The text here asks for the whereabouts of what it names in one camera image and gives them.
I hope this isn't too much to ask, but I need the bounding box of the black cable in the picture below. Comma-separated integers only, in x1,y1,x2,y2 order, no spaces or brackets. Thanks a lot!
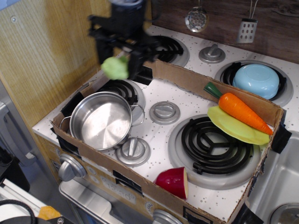
0,199,37,224

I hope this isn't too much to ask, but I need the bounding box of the silver sink drain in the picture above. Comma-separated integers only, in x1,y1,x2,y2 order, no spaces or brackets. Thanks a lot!
269,203,299,224

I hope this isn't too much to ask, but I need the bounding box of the yellow toy banana slice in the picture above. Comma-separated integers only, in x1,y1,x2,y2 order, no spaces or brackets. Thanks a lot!
207,106,270,145

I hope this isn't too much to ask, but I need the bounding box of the silver front stove knob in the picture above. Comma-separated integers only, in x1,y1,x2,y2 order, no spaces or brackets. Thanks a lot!
116,138,151,167

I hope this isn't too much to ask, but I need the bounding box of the silver back stove knob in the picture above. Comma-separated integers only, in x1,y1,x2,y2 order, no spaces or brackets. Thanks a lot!
199,44,226,64

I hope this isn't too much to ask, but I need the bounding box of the silver oven door handle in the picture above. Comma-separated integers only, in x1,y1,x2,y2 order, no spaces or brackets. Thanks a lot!
59,180,152,224

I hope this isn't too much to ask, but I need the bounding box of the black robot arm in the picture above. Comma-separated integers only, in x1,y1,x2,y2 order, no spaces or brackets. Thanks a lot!
88,0,159,85

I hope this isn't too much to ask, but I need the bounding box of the hanging silver spatula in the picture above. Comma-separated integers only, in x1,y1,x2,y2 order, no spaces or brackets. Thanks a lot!
236,0,258,44

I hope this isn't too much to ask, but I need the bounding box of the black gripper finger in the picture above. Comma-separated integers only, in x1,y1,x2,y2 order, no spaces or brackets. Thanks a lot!
95,39,114,64
128,51,145,80

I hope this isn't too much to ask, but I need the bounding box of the stainless steel pot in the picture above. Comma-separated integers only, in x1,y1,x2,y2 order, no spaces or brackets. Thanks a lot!
59,91,145,151

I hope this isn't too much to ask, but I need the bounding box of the hanging silver strainer ladle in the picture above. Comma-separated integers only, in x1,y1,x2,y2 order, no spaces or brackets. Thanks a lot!
185,0,209,33

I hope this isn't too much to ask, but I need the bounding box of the green toy broccoli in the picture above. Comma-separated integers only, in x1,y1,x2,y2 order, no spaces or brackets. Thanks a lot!
101,56,129,80

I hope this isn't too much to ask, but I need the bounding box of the light blue bowl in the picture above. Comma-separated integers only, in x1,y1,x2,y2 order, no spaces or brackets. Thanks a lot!
233,63,280,99

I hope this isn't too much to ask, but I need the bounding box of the silver sink basin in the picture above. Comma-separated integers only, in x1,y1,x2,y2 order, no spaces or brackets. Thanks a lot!
246,131,299,224

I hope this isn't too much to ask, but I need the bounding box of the silver centre stove knob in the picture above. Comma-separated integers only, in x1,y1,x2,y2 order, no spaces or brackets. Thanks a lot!
149,101,180,125

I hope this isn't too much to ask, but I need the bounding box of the back right black burner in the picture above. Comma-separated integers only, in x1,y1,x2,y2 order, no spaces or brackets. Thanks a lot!
215,60,293,107

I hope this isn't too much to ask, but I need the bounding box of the red toy apple half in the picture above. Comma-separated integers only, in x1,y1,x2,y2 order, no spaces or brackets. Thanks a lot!
154,167,188,200

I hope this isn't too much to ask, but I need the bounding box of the orange toy carrot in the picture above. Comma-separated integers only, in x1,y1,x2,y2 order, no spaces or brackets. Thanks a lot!
204,82,273,135

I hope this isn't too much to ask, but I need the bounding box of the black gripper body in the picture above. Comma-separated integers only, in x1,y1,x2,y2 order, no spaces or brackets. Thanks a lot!
88,4,155,57

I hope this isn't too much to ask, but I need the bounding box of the front right black burner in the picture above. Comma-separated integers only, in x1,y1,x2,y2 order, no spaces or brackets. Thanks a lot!
168,115,261,190

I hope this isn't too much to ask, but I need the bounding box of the silver oven front knob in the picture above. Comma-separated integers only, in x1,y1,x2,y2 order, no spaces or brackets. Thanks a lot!
58,154,87,182

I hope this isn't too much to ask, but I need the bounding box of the front left black burner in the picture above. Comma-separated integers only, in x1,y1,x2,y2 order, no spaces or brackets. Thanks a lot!
96,80,145,124

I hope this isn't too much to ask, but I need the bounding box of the cardboard fence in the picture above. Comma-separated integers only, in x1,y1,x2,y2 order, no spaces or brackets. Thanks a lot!
52,61,291,224

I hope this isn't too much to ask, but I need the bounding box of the silver stove knob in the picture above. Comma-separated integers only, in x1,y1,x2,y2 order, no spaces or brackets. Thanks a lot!
199,44,226,64
149,101,180,125
116,138,151,167

